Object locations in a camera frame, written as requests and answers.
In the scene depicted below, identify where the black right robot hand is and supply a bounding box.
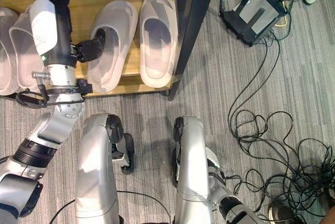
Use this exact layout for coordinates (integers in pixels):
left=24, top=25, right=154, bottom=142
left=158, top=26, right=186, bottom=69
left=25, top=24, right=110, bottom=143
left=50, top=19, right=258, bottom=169
left=205, top=147, right=226, bottom=182

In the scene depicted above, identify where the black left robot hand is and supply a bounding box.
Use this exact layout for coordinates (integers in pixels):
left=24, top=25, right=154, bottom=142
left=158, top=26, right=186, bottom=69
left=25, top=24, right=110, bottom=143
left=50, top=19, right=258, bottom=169
left=28, top=0, right=107, bottom=68

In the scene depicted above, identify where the white slipper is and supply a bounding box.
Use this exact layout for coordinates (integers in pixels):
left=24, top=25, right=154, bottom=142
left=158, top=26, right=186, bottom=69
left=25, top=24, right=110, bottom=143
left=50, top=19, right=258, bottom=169
left=86, top=0, right=139, bottom=94
left=139, top=0, right=180, bottom=89
left=0, top=6, right=19, bottom=96
left=9, top=5, right=53, bottom=92

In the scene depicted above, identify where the silver right robot leg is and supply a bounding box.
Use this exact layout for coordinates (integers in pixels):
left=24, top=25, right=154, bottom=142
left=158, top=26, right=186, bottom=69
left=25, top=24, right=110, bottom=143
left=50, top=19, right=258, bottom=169
left=173, top=115, right=213, bottom=224

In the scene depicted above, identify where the silver robot leg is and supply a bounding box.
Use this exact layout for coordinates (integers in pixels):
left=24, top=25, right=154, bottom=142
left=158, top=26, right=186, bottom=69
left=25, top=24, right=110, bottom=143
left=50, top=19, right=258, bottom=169
left=173, top=115, right=213, bottom=224
left=74, top=113, right=125, bottom=224

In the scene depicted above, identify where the dark right robot foot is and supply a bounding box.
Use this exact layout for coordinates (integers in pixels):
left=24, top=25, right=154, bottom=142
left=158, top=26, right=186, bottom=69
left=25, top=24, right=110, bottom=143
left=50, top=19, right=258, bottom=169
left=171, top=147, right=184, bottom=184

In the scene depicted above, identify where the dark robot foot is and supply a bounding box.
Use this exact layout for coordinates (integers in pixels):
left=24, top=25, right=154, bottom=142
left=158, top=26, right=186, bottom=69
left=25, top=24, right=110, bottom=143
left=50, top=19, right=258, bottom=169
left=171, top=147, right=184, bottom=184
left=111, top=132, right=136, bottom=175

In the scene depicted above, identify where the dark left robot foot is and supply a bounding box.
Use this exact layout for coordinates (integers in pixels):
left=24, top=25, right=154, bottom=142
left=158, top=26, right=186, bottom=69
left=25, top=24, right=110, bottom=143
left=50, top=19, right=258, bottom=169
left=111, top=132, right=136, bottom=175

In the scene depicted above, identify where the round dark object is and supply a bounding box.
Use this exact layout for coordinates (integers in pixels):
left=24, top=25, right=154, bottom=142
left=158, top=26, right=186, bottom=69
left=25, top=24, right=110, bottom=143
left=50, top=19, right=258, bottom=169
left=268, top=200, right=297, bottom=222

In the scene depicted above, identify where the silver left robot leg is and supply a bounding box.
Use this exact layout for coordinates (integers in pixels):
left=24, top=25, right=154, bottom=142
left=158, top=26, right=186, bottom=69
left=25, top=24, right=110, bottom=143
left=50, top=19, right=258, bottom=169
left=74, top=113, right=125, bottom=224

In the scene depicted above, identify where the black box device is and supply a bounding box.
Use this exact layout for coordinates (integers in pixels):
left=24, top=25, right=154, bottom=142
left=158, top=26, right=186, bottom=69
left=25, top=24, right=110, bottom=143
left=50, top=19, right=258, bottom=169
left=219, top=0, right=288, bottom=47

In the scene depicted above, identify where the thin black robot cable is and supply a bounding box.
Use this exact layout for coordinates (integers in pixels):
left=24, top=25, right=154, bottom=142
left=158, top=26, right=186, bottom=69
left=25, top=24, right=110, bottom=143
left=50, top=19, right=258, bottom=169
left=49, top=189, right=174, bottom=224

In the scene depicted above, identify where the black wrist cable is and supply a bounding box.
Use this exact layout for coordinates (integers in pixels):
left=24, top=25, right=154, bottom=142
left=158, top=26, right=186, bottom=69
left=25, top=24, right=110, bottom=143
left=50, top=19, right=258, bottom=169
left=15, top=84, right=50, bottom=109

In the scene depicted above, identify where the black cable tangle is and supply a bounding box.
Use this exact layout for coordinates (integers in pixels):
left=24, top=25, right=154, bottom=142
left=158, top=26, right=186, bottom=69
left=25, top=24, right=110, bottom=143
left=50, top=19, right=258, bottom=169
left=228, top=110, right=335, bottom=222

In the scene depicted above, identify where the long black cable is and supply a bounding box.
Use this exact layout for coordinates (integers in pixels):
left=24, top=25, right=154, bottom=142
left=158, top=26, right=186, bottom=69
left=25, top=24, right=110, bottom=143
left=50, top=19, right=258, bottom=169
left=227, top=29, right=282, bottom=141

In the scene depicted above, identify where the black metal rack frame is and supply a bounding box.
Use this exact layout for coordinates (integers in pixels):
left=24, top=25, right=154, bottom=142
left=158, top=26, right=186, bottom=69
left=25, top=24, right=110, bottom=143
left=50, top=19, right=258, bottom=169
left=167, top=0, right=223, bottom=102

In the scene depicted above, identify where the yellow cable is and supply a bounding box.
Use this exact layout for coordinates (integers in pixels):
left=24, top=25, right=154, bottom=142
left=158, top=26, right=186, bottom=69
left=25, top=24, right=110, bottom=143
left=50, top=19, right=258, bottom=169
left=273, top=0, right=292, bottom=28

